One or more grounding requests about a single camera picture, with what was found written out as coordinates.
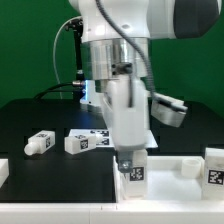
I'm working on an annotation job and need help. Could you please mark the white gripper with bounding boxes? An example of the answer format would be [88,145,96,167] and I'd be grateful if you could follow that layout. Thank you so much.
[101,75,187,173]

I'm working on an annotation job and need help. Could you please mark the white front barrier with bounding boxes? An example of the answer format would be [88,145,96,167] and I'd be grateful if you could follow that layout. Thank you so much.
[0,201,224,224]

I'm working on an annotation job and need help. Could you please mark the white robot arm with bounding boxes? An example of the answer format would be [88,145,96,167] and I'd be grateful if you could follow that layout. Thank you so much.
[69,0,222,173]

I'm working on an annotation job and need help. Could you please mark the white square tabletop tray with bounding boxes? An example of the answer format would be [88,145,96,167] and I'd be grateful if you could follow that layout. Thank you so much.
[114,156,206,202]

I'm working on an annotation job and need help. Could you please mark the black cables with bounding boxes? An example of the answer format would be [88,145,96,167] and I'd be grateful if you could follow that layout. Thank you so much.
[32,79,86,101]

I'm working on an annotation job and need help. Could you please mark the grey cable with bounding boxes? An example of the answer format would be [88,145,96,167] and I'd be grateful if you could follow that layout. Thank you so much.
[52,15,84,100]

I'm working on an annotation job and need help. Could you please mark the white marker sheet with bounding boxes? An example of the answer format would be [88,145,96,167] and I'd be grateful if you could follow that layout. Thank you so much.
[69,129,158,148]

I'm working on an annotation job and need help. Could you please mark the white left barrier block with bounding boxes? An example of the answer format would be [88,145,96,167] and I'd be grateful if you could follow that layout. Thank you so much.
[0,159,9,188]

